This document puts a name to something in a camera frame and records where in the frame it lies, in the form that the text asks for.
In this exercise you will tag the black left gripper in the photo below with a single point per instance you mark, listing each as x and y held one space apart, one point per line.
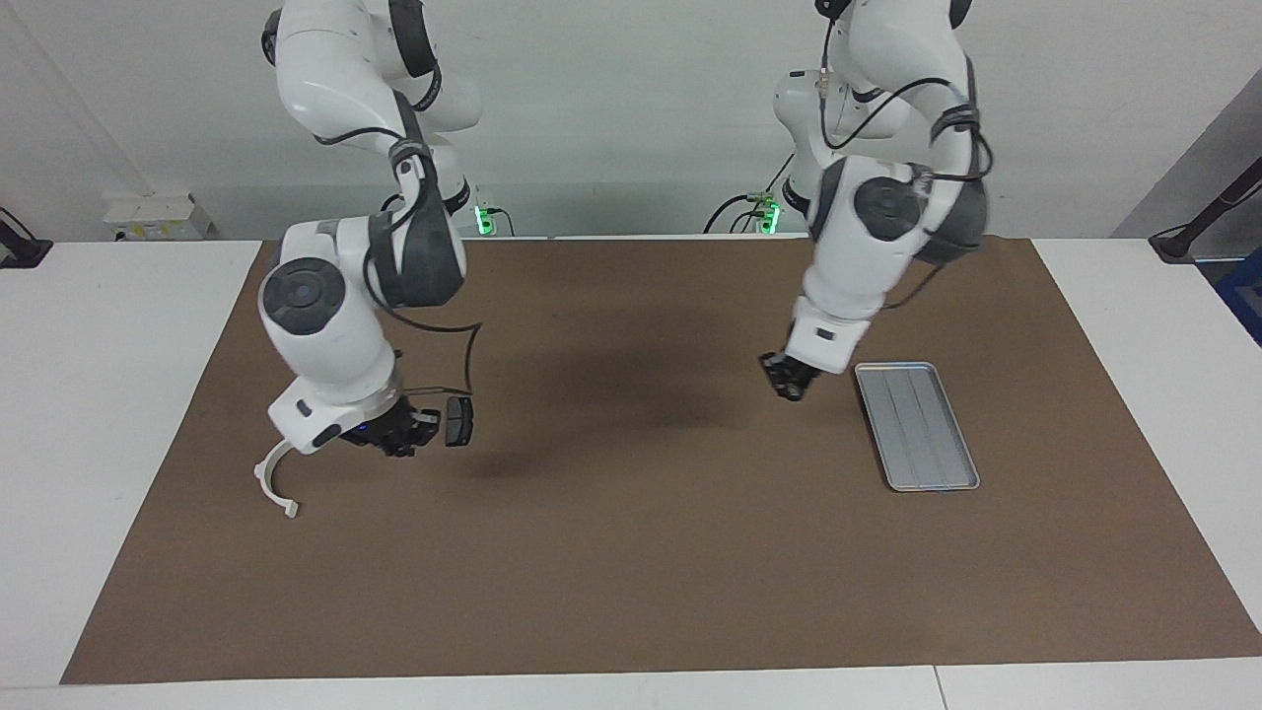
789 367

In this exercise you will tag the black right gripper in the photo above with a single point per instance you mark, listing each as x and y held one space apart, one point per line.
385 426

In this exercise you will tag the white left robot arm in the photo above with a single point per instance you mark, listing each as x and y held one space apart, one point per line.
868 256

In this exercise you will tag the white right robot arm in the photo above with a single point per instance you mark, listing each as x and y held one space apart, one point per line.
325 335

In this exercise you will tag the silver metal tray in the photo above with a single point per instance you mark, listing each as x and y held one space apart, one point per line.
922 434

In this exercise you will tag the short dark grey brake pad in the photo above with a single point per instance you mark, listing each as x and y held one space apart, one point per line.
459 422

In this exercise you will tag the brown table mat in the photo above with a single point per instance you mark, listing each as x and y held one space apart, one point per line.
631 572

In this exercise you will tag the black stand with pole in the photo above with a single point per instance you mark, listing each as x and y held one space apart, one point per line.
1178 245

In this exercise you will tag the blue box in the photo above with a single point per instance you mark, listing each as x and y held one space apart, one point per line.
1244 296

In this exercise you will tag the white semicircular plastic bracket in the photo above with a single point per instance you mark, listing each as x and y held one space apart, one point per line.
264 478

